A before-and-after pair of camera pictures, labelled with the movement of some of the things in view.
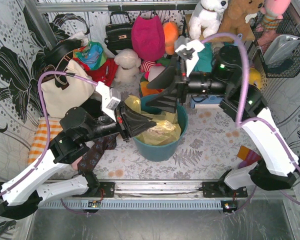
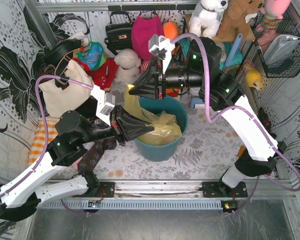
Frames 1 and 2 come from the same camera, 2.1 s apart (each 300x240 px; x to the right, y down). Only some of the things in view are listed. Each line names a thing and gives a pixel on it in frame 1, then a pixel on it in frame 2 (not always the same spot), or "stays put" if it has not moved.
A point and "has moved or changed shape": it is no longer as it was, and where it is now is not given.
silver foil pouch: (279, 48) stays put
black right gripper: (181, 85) -> (160, 81)
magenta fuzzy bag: (147, 37) stays put
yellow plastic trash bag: (167, 129) has moved or changed shape
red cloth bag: (106, 73) stays put
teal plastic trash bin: (157, 152) stays put
